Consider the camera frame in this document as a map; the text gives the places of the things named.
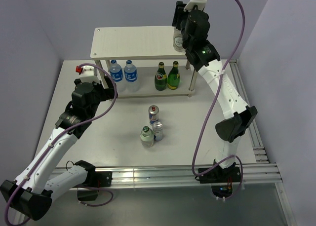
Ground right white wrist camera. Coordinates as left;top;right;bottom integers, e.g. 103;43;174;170
184;0;207;12

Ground energy drink can silver top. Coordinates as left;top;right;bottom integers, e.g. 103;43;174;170
153;122;163;142

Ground clear soda water bottle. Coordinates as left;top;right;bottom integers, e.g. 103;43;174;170
173;27;185;52
140;126;154;148

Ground left blue-label water bottle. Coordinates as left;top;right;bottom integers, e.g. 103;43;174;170
109;60;126;94

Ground green Perrier bottle red label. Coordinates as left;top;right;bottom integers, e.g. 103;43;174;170
155;62;167;91

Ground blue-label water bottle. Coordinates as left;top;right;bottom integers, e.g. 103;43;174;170
124;60;140;92
109;60;126;94

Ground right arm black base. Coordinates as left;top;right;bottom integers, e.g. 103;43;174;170
195;165;243;201

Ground energy drink can red tab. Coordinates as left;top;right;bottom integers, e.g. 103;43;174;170
148;105;159;125

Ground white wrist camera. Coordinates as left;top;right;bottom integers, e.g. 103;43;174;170
76;66;100;84
184;0;207;12

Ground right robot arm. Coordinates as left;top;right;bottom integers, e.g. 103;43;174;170
172;1;258;182

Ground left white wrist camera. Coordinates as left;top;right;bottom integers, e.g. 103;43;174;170
76;66;100;84

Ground right blue-label water bottle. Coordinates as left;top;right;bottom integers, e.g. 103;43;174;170
124;60;140;92

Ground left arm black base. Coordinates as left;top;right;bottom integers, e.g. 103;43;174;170
77;171;113;202

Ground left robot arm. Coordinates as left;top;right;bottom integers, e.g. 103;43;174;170
0;75;118;226

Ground green Perrier bottle yellow label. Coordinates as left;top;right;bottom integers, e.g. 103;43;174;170
167;61;180;90

